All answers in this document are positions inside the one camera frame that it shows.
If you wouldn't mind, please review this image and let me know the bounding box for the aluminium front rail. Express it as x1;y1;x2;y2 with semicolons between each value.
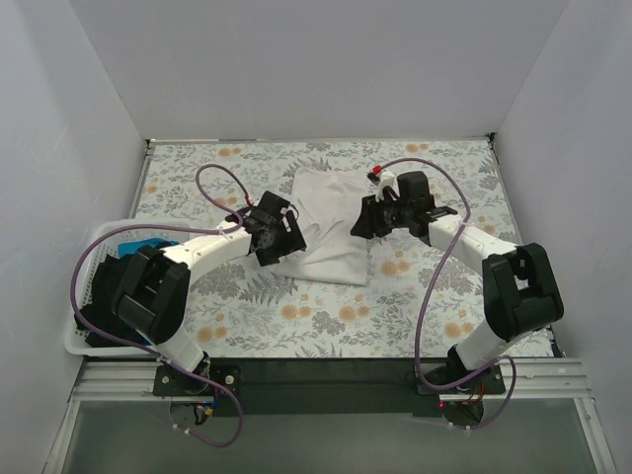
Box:
62;358;607;473

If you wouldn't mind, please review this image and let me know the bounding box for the floral patterned table mat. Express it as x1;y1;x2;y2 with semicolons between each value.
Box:
135;140;520;357

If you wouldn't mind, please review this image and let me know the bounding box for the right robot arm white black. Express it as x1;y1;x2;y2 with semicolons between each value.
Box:
351;167;564;391

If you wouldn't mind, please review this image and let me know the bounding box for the white t shirt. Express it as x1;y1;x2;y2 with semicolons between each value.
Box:
275;168;368;285

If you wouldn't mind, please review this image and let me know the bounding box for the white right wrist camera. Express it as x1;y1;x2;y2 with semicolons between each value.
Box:
367;166;396;201

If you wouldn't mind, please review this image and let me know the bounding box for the black t shirt in basket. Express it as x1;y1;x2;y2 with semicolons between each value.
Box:
81;255;147;346

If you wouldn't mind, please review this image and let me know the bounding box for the white plastic laundry basket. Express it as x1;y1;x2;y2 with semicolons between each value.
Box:
64;218;193;357

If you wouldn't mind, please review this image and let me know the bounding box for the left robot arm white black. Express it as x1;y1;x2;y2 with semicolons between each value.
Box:
112;192;306;373

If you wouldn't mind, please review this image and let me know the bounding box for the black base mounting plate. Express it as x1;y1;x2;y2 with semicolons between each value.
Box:
152;357;508;419

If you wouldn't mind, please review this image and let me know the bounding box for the blue t shirt in basket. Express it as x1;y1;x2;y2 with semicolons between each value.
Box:
118;238;178;259

